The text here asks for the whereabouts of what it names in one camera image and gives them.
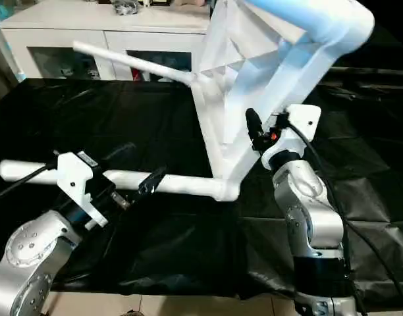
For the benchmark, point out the white plastic table leg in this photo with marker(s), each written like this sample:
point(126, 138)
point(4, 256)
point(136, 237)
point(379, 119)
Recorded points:
point(188, 184)
point(132, 61)
point(320, 19)

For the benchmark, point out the white plastic table top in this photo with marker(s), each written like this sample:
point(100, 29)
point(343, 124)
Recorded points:
point(241, 49)

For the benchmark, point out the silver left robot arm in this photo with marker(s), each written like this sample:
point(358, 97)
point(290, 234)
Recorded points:
point(33, 250)

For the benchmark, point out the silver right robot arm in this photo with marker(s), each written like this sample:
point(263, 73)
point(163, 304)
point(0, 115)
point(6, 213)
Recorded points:
point(307, 210)

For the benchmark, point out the black mat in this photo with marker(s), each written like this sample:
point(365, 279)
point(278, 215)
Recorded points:
point(155, 125)

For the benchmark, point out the red object behind glass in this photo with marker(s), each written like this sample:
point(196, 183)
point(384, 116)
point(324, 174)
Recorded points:
point(136, 75)

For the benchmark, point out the white cabinet with glass doors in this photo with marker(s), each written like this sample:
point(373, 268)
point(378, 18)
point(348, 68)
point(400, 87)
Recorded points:
point(73, 33)

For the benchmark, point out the grey curtain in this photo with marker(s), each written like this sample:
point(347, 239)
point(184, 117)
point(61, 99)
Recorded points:
point(2, 72)

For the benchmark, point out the clear glass trinket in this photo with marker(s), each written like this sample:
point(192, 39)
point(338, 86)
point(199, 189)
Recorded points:
point(125, 7)

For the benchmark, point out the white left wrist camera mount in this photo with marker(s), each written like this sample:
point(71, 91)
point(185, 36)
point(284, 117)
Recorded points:
point(76, 177)

